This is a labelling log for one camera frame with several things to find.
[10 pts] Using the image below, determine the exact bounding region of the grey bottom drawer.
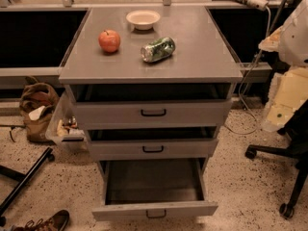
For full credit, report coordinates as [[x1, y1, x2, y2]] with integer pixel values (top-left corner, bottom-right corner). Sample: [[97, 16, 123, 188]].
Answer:
[[92, 158, 218, 221]]

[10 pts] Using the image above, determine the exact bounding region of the grey drawer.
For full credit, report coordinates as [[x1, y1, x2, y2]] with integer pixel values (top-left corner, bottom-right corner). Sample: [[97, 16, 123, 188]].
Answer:
[[88, 127, 218, 160], [69, 84, 231, 129], [92, 158, 218, 221]]

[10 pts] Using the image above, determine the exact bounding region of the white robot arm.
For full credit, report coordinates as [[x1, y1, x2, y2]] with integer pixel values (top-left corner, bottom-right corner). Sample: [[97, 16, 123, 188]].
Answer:
[[258, 0, 308, 67]]

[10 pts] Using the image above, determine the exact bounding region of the grey top drawer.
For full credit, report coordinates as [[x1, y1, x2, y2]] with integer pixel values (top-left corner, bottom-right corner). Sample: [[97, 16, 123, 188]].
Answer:
[[69, 84, 231, 129]]

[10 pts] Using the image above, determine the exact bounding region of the grey drawer cabinet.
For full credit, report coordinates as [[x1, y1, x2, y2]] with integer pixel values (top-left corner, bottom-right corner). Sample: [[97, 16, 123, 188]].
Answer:
[[58, 5, 244, 166]]

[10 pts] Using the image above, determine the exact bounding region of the grey middle drawer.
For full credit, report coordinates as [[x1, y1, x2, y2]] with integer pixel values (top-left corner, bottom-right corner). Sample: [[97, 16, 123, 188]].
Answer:
[[88, 127, 218, 160]]

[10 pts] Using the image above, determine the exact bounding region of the crushed green soda can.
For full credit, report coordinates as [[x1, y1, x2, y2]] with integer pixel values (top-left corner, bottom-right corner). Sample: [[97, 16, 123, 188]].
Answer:
[[141, 37, 176, 63]]

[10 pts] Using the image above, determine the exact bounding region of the red apple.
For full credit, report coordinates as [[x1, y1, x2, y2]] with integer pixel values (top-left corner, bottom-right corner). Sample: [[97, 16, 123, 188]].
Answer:
[[98, 30, 120, 53]]

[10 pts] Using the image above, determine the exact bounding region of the white bowl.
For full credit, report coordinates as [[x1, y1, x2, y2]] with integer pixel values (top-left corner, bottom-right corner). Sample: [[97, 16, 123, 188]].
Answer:
[[126, 10, 161, 31]]

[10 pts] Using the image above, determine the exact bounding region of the clear plastic storage bin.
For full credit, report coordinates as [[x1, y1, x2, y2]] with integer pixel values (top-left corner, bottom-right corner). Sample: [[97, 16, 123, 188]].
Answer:
[[45, 92, 87, 151]]

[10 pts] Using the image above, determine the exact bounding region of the brown canvas bag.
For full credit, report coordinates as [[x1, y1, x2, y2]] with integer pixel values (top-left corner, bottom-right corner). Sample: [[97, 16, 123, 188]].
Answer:
[[19, 76, 60, 142]]

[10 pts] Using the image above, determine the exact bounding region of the black office chair base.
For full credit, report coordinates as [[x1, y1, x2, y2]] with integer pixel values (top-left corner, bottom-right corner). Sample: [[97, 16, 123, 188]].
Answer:
[[245, 100, 308, 218]]

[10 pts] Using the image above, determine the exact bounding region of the brown shoe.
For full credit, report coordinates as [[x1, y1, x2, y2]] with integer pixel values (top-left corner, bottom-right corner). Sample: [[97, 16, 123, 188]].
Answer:
[[12, 210, 69, 231]]

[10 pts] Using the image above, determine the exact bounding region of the black metal stand leg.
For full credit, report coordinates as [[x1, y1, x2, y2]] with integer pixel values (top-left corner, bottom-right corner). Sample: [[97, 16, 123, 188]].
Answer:
[[0, 147, 55, 227]]

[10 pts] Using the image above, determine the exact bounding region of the white hanging cable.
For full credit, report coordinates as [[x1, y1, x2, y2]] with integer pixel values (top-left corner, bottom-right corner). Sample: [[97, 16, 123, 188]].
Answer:
[[224, 5, 272, 137]]

